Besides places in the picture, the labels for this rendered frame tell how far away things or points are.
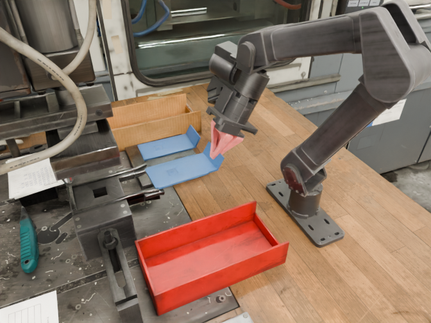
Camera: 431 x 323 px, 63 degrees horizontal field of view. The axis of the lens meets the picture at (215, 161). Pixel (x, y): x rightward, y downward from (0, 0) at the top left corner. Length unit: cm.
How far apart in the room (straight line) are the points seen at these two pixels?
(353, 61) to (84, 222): 137
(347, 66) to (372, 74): 117
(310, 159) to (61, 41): 45
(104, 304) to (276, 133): 64
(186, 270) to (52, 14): 46
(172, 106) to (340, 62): 86
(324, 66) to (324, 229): 99
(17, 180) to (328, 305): 68
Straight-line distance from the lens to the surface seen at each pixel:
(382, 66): 53
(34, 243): 77
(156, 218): 77
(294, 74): 152
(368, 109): 58
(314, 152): 67
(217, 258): 69
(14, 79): 55
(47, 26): 55
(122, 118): 106
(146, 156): 90
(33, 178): 88
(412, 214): 88
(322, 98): 170
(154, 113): 108
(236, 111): 71
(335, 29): 58
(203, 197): 81
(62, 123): 61
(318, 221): 77
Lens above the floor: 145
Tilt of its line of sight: 38 degrees down
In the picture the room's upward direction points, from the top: straight up
